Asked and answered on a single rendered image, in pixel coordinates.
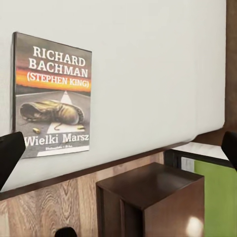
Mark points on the nightstand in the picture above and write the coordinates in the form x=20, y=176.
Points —
x=154, y=200

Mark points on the fixed window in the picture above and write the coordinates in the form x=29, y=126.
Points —
x=220, y=194

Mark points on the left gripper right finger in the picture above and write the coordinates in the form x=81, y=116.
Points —
x=229, y=147

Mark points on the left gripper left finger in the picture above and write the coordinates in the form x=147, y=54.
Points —
x=12, y=147

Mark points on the bed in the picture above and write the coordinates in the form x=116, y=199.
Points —
x=164, y=74

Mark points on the hardback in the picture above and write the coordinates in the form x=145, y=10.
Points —
x=50, y=96

